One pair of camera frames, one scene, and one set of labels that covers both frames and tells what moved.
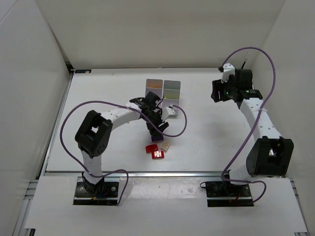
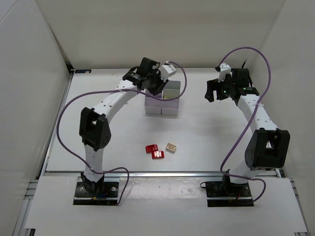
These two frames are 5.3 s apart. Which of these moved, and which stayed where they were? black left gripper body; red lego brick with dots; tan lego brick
Moved: tan lego brick; black left gripper body
Stayed: red lego brick with dots
